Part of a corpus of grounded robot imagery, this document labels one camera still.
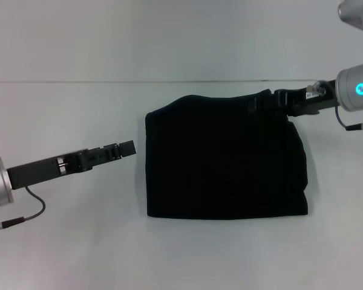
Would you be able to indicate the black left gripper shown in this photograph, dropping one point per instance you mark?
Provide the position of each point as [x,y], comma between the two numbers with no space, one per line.
[42,172]

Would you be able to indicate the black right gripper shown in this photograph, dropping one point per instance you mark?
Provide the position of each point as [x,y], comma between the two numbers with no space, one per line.
[308,101]

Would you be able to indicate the black shirt with white print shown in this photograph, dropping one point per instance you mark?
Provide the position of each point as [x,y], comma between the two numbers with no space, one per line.
[224,157]

